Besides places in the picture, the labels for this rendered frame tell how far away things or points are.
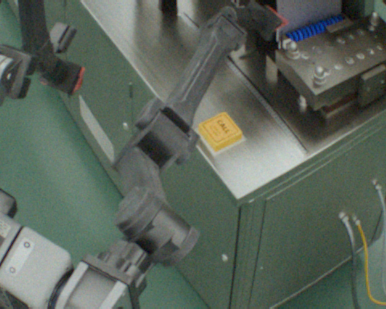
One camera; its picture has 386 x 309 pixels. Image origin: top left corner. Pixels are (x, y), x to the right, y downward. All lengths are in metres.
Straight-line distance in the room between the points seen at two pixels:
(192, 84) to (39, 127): 1.65
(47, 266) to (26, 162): 2.05
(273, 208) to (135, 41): 0.54
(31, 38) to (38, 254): 0.64
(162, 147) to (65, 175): 1.57
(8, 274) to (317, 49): 1.21
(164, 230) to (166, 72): 1.01
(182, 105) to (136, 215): 0.47
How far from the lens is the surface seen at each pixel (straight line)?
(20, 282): 1.37
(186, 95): 1.88
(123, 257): 1.43
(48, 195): 3.31
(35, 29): 1.88
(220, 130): 2.26
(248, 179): 2.22
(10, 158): 3.44
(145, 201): 1.43
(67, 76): 2.13
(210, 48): 2.01
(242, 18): 2.16
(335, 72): 2.27
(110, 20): 2.56
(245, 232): 2.34
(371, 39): 2.39
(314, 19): 2.38
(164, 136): 1.80
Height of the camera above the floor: 2.71
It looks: 53 degrees down
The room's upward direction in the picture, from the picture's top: straight up
